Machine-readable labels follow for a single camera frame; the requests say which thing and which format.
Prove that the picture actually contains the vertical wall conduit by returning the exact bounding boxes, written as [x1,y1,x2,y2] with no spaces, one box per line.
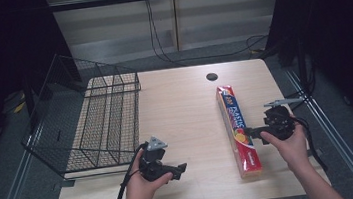
[170,0,183,52]

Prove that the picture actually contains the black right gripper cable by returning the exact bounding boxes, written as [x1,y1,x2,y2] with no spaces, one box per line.
[292,113,330,176]

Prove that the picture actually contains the yellow floor object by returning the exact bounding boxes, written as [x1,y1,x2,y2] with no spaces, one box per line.
[11,92,28,115]

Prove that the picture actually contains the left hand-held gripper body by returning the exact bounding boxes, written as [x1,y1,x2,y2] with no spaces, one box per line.
[136,134,175,184]

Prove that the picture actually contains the black wall cable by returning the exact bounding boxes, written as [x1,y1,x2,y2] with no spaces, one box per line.
[144,0,272,67]

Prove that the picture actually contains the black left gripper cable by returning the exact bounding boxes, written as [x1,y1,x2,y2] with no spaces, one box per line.
[108,141,155,199]

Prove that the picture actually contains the person's right hand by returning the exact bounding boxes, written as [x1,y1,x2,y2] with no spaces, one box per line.
[259,122,312,177]

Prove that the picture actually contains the person's left hand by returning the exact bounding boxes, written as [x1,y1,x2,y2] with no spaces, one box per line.
[118,146,177,199]

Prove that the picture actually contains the red plastic wrap box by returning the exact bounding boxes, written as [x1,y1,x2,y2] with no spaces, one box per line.
[214,81,265,181]

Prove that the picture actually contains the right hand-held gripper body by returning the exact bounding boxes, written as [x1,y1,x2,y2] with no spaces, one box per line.
[258,96,309,144]

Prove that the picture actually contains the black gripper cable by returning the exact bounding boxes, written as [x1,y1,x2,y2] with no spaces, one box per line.
[292,113,330,176]
[108,141,155,199]

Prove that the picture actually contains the black wire basket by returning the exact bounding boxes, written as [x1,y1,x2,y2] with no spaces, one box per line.
[11,45,151,185]

